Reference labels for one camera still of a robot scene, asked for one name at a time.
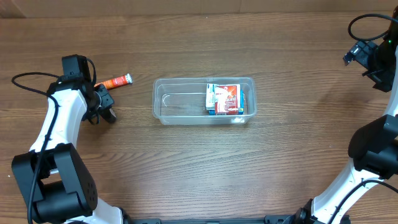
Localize black bottle white cap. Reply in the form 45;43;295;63
99;108;117;123

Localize clear plastic container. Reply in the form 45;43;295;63
152;77;257;125

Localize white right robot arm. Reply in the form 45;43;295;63
285;12;397;223

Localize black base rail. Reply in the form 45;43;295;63
124;213;351;224

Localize blue VapoDrops box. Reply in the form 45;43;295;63
208;90;244;115

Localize orange tablet tube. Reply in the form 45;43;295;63
95;73;133;90

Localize white box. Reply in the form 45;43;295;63
205;83;215;111

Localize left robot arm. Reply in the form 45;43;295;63
12;55;132;224

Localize red small carton box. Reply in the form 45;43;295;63
215;84;241;113

